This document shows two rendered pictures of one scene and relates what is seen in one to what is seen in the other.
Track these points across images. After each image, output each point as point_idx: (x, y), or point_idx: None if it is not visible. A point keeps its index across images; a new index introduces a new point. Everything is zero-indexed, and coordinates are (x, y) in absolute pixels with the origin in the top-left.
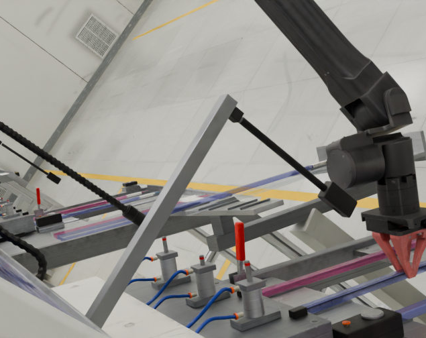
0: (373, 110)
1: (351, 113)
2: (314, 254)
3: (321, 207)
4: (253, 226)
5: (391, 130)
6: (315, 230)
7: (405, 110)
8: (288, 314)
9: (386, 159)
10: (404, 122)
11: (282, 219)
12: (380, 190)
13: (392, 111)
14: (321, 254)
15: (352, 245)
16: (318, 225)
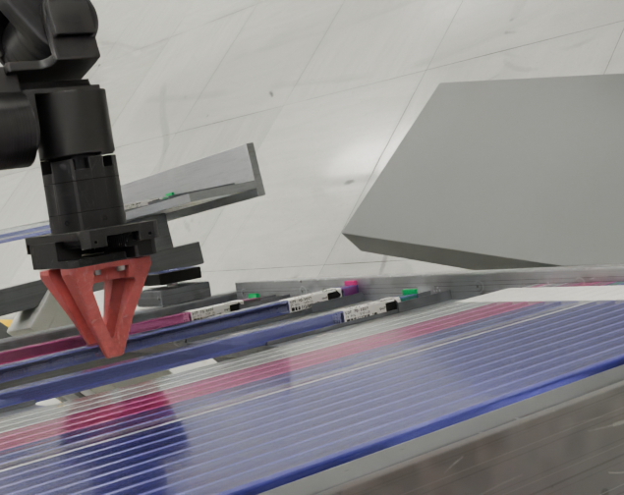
0: (23, 31)
1: None
2: None
3: None
4: None
5: (65, 72)
6: (53, 326)
7: (82, 29)
8: None
9: (48, 123)
10: (81, 53)
11: None
12: (45, 185)
13: (53, 29)
14: None
15: (69, 329)
16: (60, 318)
